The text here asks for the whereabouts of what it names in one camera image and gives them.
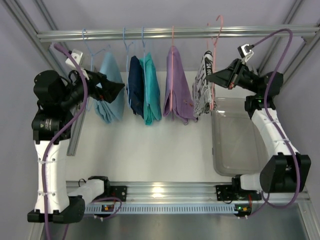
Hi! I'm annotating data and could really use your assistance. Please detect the newspaper print trousers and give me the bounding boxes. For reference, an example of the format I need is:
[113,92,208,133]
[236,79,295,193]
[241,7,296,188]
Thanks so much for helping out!
[192,50,217,117]

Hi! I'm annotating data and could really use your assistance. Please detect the pink wire hanger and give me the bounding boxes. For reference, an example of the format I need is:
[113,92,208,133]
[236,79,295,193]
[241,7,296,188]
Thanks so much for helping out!
[209,14,224,111]

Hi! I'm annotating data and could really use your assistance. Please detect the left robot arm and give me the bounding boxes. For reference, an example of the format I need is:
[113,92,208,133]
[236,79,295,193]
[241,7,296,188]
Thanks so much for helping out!
[27,70,125,224]

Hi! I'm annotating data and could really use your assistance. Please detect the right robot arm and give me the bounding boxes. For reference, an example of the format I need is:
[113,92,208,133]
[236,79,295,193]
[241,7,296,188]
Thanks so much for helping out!
[205,58,311,198]

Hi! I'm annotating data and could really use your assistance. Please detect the light blue trousers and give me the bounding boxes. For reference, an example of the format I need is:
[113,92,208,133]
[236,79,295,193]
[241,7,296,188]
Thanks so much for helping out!
[93,52,125,124]

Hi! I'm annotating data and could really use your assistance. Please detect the navy trousers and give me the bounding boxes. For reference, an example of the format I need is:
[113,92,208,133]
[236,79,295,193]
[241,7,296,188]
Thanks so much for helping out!
[126,55,145,118]

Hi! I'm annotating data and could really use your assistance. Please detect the teal trousers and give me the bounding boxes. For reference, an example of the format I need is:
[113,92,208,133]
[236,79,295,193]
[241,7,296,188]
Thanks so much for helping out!
[139,52,162,126]

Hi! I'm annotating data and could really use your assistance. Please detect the blue hanger leftmost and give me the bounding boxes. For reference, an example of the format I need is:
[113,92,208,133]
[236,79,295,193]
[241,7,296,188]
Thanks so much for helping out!
[81,28,111,111]

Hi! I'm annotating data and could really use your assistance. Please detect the purple trousers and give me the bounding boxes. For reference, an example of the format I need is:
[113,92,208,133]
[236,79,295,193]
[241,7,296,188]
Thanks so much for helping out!
[162,46,198,125]

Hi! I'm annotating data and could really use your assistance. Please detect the pink hanger with purple trousers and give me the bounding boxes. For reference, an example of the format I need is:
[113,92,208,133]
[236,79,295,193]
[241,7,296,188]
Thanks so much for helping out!
[169,25,175,121]

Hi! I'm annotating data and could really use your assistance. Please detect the blue hanger with teal trousers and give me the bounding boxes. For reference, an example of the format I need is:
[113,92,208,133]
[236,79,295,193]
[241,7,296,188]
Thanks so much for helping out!
[141,27,151,108]

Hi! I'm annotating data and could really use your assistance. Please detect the clear plastic bin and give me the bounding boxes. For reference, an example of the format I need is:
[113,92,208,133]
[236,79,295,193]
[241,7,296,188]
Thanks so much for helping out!
[211,97,268,177]

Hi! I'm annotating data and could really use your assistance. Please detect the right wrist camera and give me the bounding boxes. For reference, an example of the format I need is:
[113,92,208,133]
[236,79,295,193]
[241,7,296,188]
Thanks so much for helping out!
[237,43,254,63]

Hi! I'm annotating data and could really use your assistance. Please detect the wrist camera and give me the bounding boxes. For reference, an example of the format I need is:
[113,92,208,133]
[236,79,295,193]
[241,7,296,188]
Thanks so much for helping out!
[237,43,254,63]
[65,49,84,70]

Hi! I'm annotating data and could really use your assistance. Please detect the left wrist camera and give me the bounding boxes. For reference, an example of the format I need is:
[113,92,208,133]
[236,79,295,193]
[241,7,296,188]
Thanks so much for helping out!
[65,49,84,70]

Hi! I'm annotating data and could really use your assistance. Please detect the aluminium hanging rail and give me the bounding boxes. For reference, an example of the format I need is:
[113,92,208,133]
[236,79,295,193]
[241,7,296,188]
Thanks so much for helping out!
[36,24,320,43]

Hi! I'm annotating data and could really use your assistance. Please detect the right aluminium frame post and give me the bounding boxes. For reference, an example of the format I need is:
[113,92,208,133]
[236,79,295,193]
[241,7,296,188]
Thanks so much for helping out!
[257,0,320,83]

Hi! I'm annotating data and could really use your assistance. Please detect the aluminium frame post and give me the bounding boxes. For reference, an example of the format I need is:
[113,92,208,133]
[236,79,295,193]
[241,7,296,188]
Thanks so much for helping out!
[0,0,86,157]
[257,0,320,83]

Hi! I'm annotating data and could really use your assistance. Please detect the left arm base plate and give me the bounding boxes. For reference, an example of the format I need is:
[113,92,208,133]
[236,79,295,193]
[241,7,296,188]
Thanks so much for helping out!
[108,185,128,202]

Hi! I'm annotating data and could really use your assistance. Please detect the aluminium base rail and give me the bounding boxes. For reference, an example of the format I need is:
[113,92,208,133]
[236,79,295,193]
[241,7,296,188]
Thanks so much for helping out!
[64,180,309,202]

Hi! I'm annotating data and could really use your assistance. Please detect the left aluminium frame post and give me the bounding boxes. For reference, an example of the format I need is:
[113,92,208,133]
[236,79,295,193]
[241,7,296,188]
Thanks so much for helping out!
[0,0,86,157]

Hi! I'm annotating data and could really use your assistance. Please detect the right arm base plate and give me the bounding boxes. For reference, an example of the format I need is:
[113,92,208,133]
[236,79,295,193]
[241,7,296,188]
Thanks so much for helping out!
[215,185,262,202]

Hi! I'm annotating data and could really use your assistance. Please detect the grey slotted cable duct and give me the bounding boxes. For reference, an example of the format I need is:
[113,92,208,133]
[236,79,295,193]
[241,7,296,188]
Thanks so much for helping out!
[84,203,252,215]

